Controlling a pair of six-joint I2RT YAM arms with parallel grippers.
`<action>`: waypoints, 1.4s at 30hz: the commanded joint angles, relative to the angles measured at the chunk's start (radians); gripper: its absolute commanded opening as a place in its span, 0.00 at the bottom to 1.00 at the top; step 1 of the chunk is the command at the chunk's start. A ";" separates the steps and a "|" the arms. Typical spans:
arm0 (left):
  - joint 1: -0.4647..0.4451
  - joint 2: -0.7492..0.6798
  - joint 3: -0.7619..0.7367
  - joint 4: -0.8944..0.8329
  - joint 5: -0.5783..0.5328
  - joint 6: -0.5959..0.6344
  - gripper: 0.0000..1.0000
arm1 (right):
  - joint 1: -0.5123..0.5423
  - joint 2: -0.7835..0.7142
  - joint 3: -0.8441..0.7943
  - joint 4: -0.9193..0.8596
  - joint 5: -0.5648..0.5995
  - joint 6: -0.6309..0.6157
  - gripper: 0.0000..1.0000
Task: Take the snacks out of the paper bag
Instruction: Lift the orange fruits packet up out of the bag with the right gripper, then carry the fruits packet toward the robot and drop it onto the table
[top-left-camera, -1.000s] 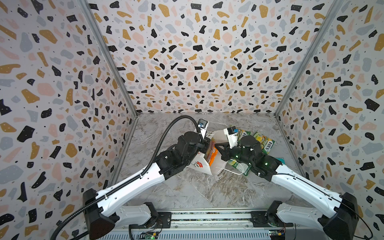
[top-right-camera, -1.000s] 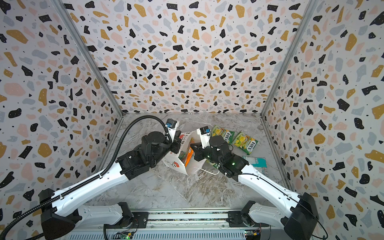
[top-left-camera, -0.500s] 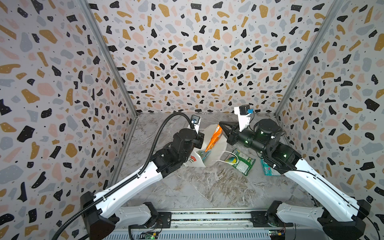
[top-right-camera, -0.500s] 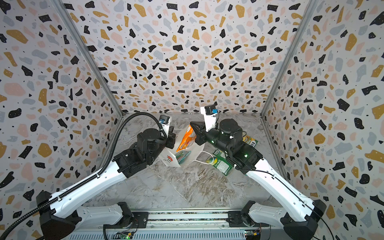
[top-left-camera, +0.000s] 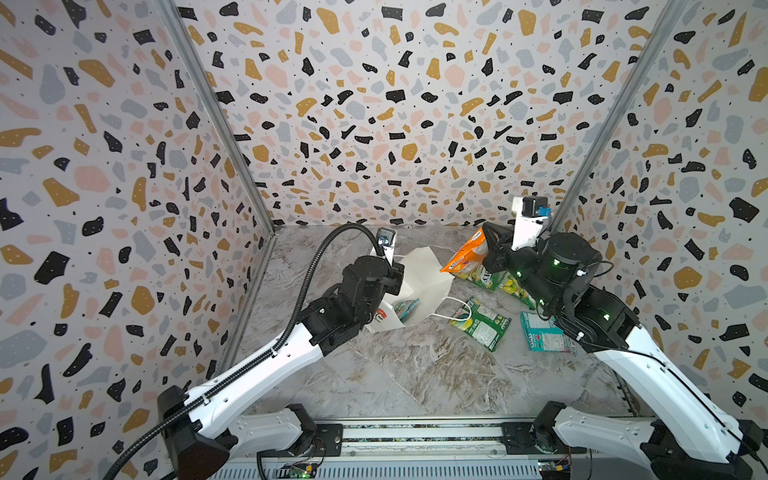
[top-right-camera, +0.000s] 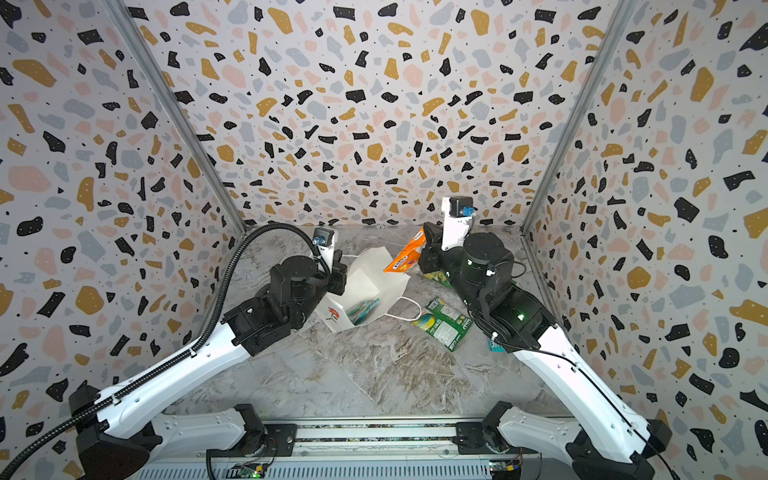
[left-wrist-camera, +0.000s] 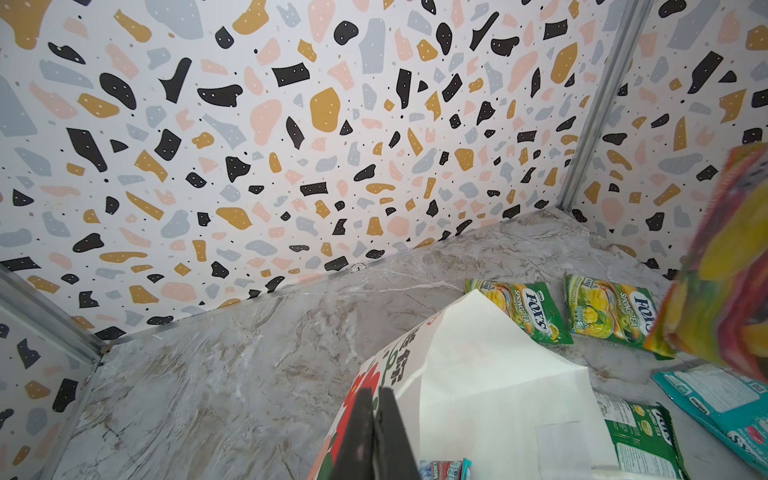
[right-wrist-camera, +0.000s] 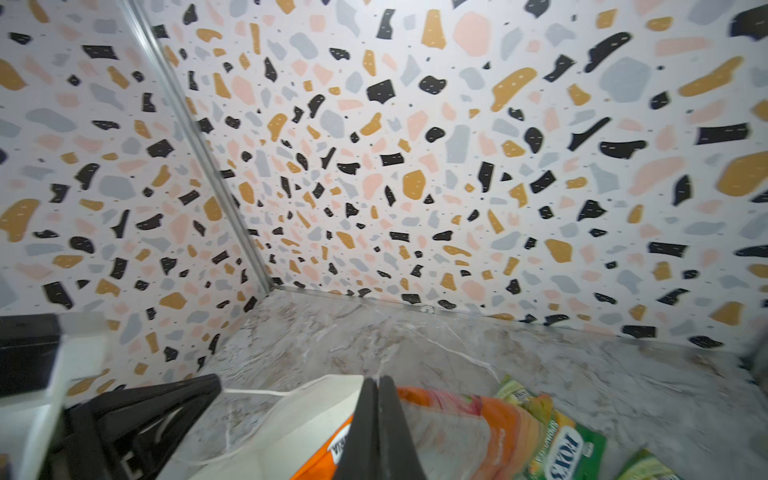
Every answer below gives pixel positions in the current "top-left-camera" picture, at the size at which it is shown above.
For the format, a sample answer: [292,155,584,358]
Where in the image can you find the right corner aluminium post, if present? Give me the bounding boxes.
[548,0,688,233]

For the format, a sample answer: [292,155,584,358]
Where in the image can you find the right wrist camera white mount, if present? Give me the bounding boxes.
[512,196,551,250]

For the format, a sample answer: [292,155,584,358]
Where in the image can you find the white paper bag red flower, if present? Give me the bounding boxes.
[366,247,466,333]

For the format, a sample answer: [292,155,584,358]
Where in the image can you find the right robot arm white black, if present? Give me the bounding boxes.
[482,222,763,479]

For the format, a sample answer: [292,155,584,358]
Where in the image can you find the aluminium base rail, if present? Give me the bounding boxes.
[207,417,653,479]

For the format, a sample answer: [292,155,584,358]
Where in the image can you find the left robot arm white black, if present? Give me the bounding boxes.
[157,255,405,479]

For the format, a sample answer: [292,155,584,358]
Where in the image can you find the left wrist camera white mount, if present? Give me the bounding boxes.
[376,227,396,264]

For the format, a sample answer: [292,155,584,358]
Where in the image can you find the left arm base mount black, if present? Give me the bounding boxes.
[260,423,344,460]

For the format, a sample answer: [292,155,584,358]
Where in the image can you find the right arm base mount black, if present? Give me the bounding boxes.
[500,421,587,456]

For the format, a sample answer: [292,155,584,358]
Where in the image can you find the green Fox's candy bag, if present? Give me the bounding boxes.
[455,265,506,291]
[449,297,512,352]
[499,272,536,310]

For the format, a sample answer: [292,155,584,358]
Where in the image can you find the orange snack pack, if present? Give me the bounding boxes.
[441,228,488,279]

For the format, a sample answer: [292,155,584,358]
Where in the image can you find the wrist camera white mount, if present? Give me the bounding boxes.
[376,227,396,264]
[512,196,551,250]

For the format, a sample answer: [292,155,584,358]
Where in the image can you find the pink teal Fox's candy bag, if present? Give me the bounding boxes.
[392,299,420,323]

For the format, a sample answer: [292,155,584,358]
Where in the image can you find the left corner aluminium post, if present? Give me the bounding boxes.
[156,0,275,238]

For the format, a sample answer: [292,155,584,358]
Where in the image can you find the corner aluminium post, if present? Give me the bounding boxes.
[548,0,688,233]
[156,0,275,238]

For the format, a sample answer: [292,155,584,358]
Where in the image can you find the black corrugated cable conduit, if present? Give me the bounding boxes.
[101,223,385,480]

